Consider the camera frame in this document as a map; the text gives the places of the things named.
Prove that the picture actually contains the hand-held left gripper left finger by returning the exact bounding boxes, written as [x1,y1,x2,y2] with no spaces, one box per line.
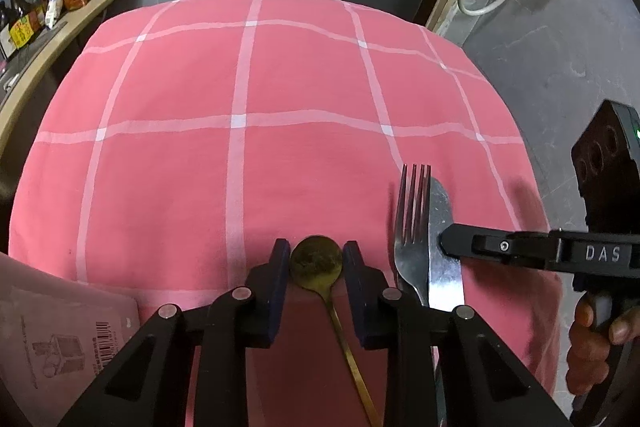
[57,238,292,427]

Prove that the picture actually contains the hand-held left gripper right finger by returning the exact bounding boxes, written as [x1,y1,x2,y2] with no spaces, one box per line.
[342,241,573,427]

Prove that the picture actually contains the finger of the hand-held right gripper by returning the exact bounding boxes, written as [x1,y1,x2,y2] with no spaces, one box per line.
[439,222,551,269]

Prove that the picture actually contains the gold spoon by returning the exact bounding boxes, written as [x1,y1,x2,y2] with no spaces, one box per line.
[291,234,381,427]

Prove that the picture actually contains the stainless steel table knife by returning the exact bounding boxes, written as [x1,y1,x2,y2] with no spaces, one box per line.
[427,177,466,314]

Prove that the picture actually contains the stainless steel fork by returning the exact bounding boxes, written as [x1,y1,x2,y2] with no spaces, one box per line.
[393,163,433,308]

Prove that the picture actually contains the white perforated utensil holder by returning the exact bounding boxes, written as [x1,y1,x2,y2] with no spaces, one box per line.
[0,252,142,427]

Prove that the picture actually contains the person's right hand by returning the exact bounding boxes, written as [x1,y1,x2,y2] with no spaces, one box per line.
[567,297,636,395]

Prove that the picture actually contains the pink checked tablecloth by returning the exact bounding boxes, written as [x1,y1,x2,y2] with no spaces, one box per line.
[7,0,563,427]

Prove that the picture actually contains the white blue seasoning packet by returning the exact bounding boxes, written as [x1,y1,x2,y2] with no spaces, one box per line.
[45,0,68,30]

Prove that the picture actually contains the yellow label sauce bottle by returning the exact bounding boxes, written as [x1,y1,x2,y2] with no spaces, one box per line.
[9,0,41,52]

